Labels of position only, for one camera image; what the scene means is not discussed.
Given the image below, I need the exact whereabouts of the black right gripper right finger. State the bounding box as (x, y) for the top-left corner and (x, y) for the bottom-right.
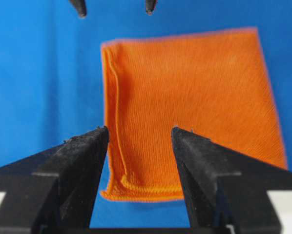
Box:
(171, 127), (292, 234)

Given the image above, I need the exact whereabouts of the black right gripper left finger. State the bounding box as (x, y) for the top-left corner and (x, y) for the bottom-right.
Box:
(0, 127), (109, 234)

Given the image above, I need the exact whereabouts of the orange microfiber towel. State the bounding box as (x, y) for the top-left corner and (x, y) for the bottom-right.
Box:
(101, 28), (287, 202)

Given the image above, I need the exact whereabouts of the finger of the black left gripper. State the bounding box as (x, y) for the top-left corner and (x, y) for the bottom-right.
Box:
(145, 0), (157, 15)
(69, 0), (87, 18)

